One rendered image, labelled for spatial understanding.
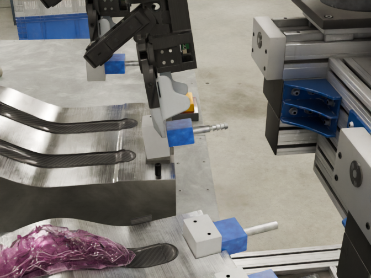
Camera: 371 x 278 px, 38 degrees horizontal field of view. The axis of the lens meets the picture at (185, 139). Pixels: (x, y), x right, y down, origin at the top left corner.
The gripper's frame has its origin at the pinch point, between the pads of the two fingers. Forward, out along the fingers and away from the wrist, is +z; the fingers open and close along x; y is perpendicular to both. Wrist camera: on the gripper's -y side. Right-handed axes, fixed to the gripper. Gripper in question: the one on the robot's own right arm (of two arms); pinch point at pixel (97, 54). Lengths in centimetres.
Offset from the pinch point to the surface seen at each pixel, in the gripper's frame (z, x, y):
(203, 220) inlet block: 6.8, -45.0, 17.7
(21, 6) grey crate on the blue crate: 66, 267, -83
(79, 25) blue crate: 82, 273, -45
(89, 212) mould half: 11.6, -36.1, 1.1
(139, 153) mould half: 5.9, -28.6, 8.8
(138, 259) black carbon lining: 10, -49, 9
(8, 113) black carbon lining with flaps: 3.4, -18.0, -13.9
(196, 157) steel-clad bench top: 15.0, -15.9, 18.7
